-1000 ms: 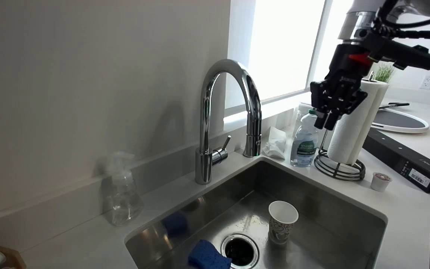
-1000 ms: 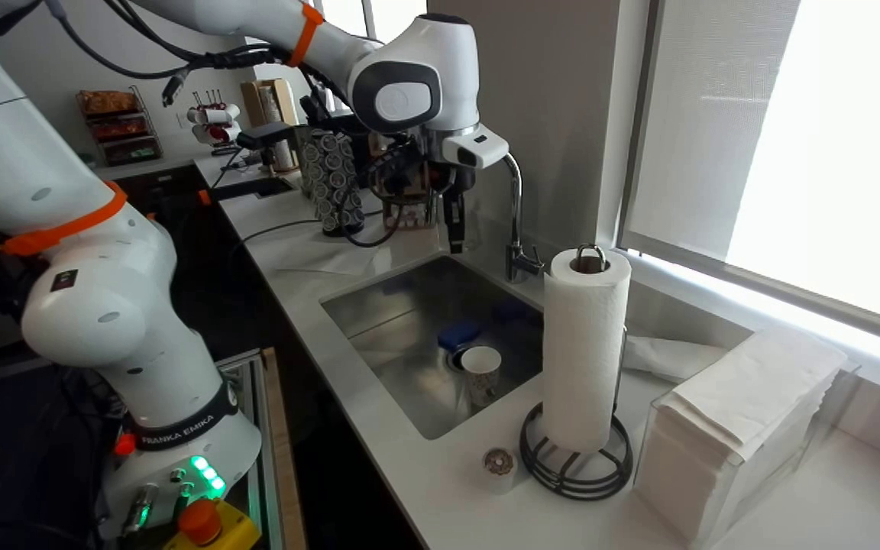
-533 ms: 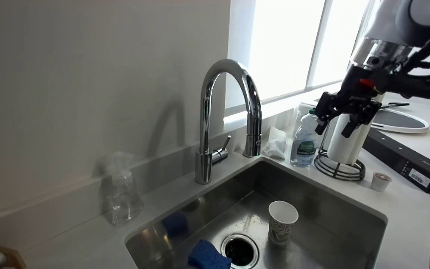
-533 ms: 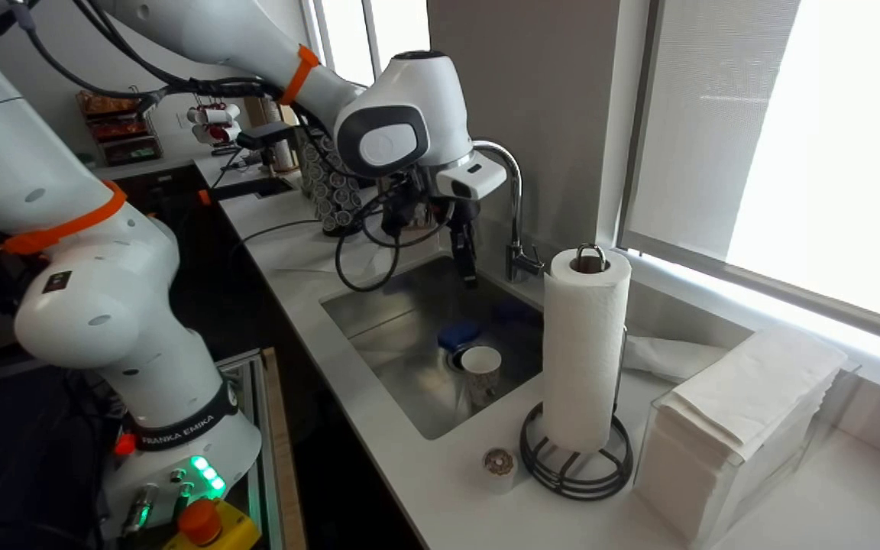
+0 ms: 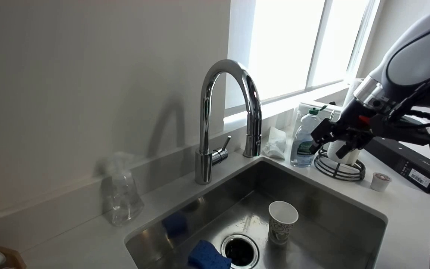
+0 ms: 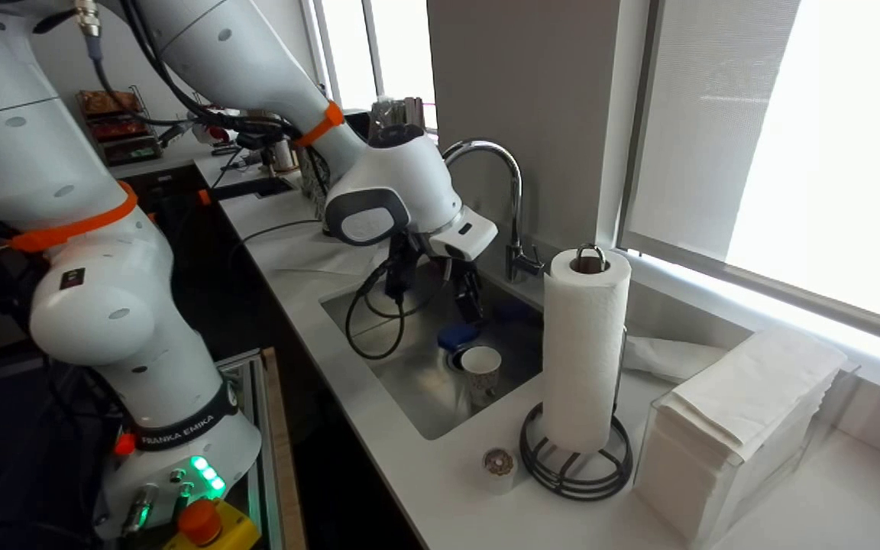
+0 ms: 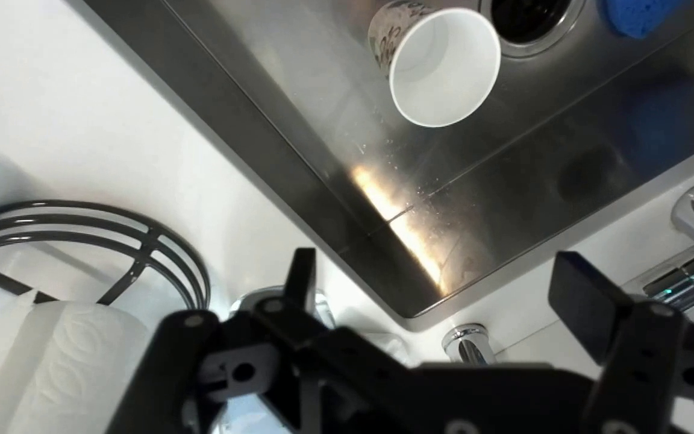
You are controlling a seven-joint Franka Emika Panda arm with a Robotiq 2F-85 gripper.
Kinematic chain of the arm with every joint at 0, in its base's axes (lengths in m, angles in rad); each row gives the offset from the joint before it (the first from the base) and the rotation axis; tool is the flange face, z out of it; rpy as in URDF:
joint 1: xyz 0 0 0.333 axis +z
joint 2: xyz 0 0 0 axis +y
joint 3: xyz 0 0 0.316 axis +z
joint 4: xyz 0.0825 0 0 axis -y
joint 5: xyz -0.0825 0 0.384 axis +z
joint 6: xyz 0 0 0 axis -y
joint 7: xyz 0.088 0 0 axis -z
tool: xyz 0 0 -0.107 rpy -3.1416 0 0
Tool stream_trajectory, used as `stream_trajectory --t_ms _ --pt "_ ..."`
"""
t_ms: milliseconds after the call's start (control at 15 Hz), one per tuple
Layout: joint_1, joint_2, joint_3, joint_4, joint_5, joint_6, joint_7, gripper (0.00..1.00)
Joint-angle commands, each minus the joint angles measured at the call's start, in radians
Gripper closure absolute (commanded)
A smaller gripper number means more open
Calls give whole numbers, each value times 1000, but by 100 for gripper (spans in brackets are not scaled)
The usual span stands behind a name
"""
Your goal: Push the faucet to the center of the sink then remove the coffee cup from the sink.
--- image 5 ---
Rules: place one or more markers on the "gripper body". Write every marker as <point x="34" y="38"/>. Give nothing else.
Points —
<point x="354" y="116"/>

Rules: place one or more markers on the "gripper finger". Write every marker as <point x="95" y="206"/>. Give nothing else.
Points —
<point x="353" y="142"/>
<point x="323" y="134"/>

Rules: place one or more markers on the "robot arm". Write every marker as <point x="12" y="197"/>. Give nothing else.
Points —
<point x="416" y="56"/>

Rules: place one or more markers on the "coffee pod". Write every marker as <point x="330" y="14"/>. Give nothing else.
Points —
<point x="380" y="182"/>

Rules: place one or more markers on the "stainless steel sink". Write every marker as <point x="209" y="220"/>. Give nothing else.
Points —
<point x="312" y="209"/>

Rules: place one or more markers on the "chrome faucet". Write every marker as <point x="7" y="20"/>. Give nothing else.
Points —
<point x="250" y="112"/>

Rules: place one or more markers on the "patterned paper coffee cup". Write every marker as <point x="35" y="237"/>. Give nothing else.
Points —
<point x="280" y="224"/>

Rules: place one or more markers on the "chrome faucet lever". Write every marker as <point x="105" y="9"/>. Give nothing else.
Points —
<point x="220" y="153"/>

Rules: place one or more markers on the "white paper towel roll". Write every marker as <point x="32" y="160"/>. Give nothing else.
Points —
<point x="336" y="151"/>

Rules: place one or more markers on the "clear dish soap bottle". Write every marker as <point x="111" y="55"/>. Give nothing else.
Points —
<point x="301" y="145"/>

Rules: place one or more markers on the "crumpled white tissue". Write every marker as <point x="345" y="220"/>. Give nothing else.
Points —
<point x="275" y="144"/>

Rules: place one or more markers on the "long black box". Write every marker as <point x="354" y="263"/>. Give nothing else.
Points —
<point x="405" y="164"/>

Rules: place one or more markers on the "window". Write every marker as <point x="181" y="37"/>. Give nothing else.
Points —
<point x="286" y="45"/>

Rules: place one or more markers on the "blue sponge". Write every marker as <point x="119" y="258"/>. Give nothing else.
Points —
<point x="207" y="256"/>

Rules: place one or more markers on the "clear spray bottle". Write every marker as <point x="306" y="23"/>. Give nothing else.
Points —
<point x="125" y="198"/>

